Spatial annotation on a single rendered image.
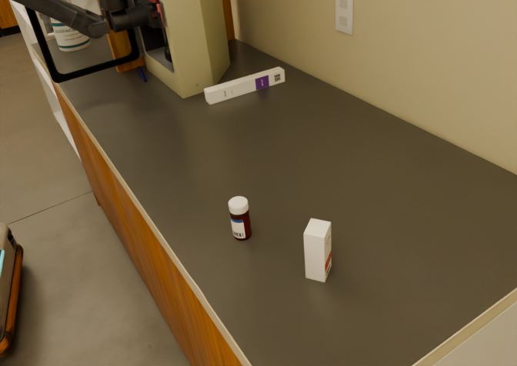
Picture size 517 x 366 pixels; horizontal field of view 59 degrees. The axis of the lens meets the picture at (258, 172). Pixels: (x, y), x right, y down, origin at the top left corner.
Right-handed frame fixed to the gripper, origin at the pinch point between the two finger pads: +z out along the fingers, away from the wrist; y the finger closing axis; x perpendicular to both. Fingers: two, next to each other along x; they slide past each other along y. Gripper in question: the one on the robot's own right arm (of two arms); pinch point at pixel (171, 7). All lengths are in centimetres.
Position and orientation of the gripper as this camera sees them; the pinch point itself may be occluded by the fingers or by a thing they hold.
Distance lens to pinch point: 155.6
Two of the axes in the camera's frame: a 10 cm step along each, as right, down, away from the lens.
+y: -5.3, -4.4, 7.2
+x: 1.0, 8.1, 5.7
